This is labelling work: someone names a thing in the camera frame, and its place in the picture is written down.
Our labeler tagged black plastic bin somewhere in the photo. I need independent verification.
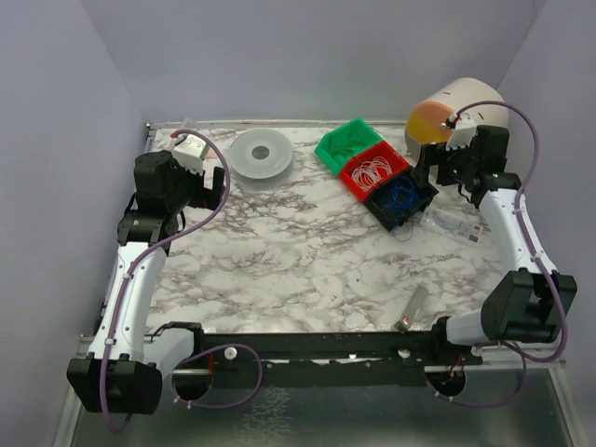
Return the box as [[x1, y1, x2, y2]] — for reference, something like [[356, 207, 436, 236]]
[[363, 168, 439, 232]]

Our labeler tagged grey plastic cable spool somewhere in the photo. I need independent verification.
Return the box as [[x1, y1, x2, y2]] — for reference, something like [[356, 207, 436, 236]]
[[227, 129, 293, 190]]

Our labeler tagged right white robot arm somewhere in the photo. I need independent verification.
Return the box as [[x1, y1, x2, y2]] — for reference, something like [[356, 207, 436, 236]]
[[413, 126, 577, 345]]

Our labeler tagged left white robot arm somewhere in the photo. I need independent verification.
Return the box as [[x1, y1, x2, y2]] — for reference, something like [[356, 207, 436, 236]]
[[66, 151, 231, 415]]

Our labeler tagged red plastic bin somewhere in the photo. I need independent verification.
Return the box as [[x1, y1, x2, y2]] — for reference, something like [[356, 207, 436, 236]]
[[339, 141, 411, 202]]

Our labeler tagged large beige cylinder drum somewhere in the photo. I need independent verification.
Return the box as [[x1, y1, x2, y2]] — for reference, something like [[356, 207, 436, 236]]
[[404, 77, 509, 158]]

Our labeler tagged clear protractor packet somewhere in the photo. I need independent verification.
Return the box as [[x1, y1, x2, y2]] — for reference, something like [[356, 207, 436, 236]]
[[420, 207, 491, 248]]

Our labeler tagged green plastic bin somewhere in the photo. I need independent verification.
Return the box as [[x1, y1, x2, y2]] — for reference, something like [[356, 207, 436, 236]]
[[315, 118, 383, 176]]

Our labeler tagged small grey staples box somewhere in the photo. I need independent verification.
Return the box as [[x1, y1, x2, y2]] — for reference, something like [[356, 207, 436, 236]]
[[394, 285, 428, 332]]

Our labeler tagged black mounting base bar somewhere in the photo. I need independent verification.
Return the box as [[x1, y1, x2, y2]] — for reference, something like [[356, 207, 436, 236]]
[[162, 321, 482, 393]]

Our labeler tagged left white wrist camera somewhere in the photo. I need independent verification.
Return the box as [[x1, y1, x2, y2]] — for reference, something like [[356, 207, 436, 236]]
[[170, 134, 207, 175]]

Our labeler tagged white coiled cable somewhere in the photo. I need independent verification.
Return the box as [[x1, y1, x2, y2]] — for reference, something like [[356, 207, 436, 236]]
[[351, 156, 391, 188]]

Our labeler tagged green coiled cable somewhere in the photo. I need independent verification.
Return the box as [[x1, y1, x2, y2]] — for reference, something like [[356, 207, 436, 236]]
[[329, 138, 367, 160]]

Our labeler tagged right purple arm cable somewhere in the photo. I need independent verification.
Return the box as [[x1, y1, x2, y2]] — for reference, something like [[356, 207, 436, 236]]
[[426, 101, 570, 409]]

